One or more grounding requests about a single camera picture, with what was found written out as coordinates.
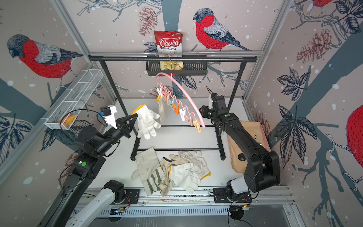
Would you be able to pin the white glove yellow cuff right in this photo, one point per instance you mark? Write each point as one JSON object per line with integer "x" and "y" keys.
{"x": 188, "y": 169}

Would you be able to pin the pink clip hanger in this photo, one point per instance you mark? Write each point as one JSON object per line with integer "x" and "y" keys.
{"x": 192, "y": 112}

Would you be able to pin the beige glove middle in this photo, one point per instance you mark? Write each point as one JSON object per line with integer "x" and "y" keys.
{"x": 166, "y": 185}

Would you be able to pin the teal clothespin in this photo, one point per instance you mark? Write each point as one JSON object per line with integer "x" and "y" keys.
{"x": 171, "y": 102}

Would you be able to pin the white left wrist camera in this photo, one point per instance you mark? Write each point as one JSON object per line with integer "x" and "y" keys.
{"x": 108, "y": 114}

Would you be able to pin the white clothespin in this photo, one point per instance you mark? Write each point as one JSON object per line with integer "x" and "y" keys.
{"x": 182, "y": 113}

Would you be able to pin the white knit glove yellow cuff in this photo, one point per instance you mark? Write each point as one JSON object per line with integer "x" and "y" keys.
{"x": 162, "y": 110}

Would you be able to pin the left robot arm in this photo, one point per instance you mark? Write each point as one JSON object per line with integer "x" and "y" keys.
{"x": 92, "y": 147}

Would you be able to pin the orange clothespin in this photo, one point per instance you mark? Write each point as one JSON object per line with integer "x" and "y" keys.
{"x": 176, "y": 108}

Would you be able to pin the black garment rack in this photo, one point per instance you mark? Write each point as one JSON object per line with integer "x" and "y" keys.
{"x": 242, "y": 60}

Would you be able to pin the orange snack packet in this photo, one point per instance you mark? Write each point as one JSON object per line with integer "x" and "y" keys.
{"x": 68, "y": 120}

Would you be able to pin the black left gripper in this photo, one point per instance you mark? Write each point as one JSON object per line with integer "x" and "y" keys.
{"x": 123, "y": 127}

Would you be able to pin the beige cloth mat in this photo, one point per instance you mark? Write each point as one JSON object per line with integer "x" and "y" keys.
{"x": 242, "y": 143}

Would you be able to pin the white wire mesh shelf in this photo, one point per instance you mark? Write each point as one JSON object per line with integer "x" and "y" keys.
{"x": 74, "y": 98}

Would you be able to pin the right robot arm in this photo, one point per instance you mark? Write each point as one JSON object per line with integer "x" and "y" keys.
{"x": 262, "y": 169}

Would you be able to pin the yellow clothespin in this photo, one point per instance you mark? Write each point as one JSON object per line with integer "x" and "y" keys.
{"x": 197, "y": 125}

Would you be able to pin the pink tray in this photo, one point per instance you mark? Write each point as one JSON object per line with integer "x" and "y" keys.
{"x": 265, "y": 130}

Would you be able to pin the red cassava chips bag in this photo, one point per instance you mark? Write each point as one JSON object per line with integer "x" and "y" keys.
{"x": 169, "y": 44}

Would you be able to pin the black wall basket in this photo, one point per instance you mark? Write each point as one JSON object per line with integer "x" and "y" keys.
{"x": 182, "y": 68}

